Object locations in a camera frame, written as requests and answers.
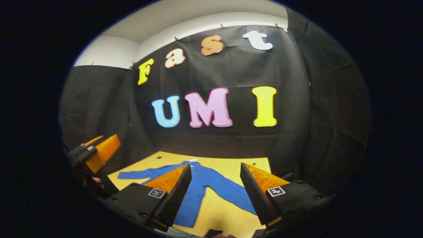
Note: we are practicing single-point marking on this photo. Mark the blue jacket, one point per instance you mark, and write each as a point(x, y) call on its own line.
point(201, 180)

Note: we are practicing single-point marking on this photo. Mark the black backdrop cloth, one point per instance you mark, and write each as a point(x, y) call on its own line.
point(231, 72)

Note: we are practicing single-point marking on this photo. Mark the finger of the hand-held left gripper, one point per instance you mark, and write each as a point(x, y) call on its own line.
point(93, 141)
point(105, 150)

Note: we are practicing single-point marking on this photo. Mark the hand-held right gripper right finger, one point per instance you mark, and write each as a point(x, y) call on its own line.
point(254, 195)

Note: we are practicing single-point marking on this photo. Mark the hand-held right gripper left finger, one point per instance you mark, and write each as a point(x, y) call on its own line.
point(178, 195)

